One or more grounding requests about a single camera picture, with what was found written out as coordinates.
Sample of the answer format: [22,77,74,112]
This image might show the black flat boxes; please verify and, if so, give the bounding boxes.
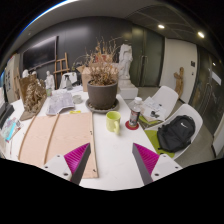
[0,101,16,129]

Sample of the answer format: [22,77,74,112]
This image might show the colourful painted sheet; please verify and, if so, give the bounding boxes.
[0,116,23,143]

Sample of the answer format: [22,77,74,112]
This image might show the brown carved relief sculpture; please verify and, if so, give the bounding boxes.
[18,73,48,122]

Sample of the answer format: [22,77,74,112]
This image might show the flat round red coaster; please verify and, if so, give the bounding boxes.
[124,119,140,131]

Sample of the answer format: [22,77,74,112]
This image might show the light wooden panel board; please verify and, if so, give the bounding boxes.
[18,111,99,179]

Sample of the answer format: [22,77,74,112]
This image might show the dark double door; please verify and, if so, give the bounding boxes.
[130,28,164,88]

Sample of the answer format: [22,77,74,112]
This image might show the dried plant in dark pot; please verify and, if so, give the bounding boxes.
[79,36,123,110]

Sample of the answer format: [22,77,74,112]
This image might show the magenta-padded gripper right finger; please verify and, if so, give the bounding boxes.
[131,142,183,186]

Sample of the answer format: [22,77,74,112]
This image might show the printed newspaper sheet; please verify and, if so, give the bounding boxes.
[45,91,76,117]

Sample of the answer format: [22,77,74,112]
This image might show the white plaster figurine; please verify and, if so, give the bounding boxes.
[44,70,56,91]

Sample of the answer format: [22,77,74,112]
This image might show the white cabinet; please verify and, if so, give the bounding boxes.
[4,54,21,103]

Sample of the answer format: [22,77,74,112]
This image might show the clear bottle with white cap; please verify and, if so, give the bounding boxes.
[128,96,144,128]

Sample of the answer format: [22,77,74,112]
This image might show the dark round plant saucer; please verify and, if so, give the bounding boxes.
[84,98,120,115]

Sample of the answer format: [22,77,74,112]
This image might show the white plastic chair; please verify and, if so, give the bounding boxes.
[138,85,179,129]

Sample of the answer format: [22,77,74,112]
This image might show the white headless statue on pedestal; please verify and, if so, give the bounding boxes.
[117,43,139,100]

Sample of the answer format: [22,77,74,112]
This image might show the white chair with green cushion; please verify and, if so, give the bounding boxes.
[143,103,204,161]

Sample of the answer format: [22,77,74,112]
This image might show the black backpack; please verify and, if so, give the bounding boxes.
[156,114,197,154]

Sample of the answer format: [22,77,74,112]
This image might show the yellow-green mug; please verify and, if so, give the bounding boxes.
[105,110,122,135]

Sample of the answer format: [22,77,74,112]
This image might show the stack of papers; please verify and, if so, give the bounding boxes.
[139,96,168,124]

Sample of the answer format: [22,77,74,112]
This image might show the cardboard box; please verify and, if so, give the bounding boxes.
[76,64,93,93]

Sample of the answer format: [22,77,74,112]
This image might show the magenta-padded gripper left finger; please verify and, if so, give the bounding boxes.
[43,142,92,186]

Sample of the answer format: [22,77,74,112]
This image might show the small white cup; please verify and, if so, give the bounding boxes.
[72,94,84,105]

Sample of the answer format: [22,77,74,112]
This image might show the wooden easel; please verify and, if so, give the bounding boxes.
[53,52,72,90]

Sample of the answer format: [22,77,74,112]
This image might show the wooden figure sculpture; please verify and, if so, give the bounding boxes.
[173,66,185,98]

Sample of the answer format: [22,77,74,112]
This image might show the black wall screen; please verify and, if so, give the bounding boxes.
[22,35,58,72]

